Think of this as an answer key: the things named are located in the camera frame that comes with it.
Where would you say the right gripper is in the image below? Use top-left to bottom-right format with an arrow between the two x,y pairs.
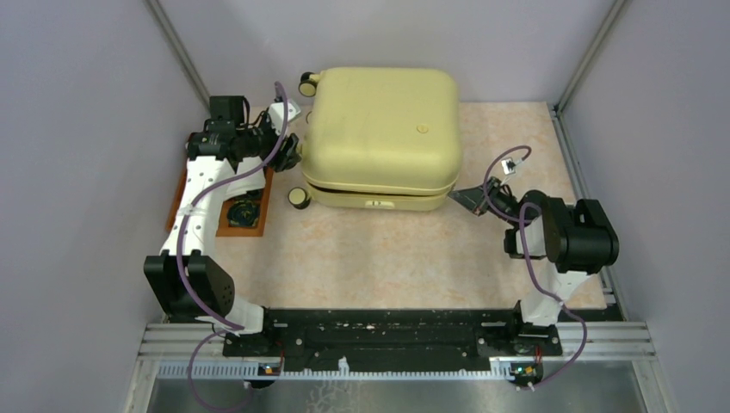
448,176 -> 521,228

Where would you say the yellow hard-shell suitcase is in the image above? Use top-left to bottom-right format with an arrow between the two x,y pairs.
299,67 -> 463,212

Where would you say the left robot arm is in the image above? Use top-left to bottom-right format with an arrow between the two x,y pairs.
143,96 -> 301,356

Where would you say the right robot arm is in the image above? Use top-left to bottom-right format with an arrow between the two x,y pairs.
449,177 -> 620,354

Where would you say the white folded cloth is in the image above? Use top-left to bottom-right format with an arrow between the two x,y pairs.
185,136 -> 269,198

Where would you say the dark round patterned item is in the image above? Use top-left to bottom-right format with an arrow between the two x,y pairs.
226,200 -> 261,228

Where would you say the brown wooden tray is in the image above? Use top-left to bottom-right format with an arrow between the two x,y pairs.
166,130 -> 277,237

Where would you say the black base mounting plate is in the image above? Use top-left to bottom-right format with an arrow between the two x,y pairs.
168,307 -> 622,390

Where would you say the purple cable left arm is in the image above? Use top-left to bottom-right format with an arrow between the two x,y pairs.
175,80 -> 289,413

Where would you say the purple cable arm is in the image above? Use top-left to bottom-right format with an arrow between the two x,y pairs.
482,145 -> 589,393
175,80 -> 289,413

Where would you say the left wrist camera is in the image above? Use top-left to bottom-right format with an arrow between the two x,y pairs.
268,99 -> 302,134

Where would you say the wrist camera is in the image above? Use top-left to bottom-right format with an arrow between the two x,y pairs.
268,99 -> 302,134
500,157 -> 517,176

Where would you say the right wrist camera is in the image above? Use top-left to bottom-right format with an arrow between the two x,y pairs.
500,157 -> 517,176

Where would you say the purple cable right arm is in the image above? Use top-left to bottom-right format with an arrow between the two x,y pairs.
482,145 -> 589,393

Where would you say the left corner aluminium post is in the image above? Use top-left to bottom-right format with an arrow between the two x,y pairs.
142,0 -> 211,114

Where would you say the corner aluminium post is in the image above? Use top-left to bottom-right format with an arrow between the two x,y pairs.
554,0 -> 632,118
142,0 -> 211,114

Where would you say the aluminium rail frame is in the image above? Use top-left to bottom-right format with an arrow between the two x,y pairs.
121,102 -> 680,413

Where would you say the right corner aluminium post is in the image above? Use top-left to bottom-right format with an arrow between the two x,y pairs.
554,0 -> 632,118

